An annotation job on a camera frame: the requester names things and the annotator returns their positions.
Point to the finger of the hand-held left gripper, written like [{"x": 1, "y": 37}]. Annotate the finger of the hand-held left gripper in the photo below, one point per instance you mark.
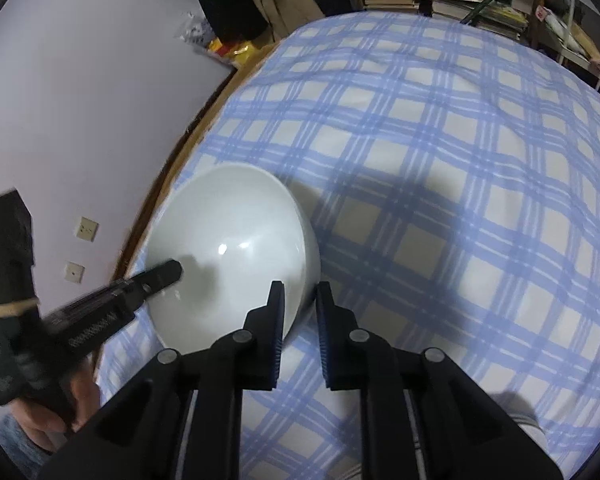
[{"x": 145, "y": 282}]

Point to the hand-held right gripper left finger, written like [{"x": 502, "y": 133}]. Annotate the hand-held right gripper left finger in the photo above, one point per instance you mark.
[{"x": 277, "y": 330}]

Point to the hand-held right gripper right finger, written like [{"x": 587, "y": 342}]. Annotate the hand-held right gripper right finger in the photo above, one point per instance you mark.
[{"x": 325, "y": 340}]

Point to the plain white bowl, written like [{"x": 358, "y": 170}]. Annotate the plain white bowl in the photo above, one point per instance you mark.
[{"x": 230, "y": 220}]

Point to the person's left forearm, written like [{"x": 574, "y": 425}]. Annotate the person's left forearm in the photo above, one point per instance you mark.
[{"x": 15, "y": 442}]

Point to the person's left hand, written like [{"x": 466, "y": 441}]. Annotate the person's left hand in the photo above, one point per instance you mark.
[{"x": 82, "y": 395}]

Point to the blue plaid tablecloth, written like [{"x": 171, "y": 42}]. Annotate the blue plaid tablecloth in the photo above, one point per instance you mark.
[{"x": 430, "y": 160}]

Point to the grey white cloth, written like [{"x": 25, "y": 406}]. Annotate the grey white cloth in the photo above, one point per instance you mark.
[{"x": 522, "y": 417}]

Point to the yellow red packets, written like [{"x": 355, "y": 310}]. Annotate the yellow red packets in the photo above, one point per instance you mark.
[{"x": 230, "y": 50}]

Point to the wide stack of books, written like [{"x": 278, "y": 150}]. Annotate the wide stack of books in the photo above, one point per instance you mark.
[{"x": 455, "y": 10}]

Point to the white trolley cart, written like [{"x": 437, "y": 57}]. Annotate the white trolley cart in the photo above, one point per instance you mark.
[{"x": 575, "y": 35}]

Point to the wooden shelf unit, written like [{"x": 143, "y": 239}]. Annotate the wooden shelf unit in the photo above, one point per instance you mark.
[{"x": 535, "y": 5}]

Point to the beige wall socket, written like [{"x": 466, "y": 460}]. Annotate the beige wall socket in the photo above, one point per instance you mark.
[
  {"x": 74, "y": 272},
  {"x": 87, "y": 229}
]

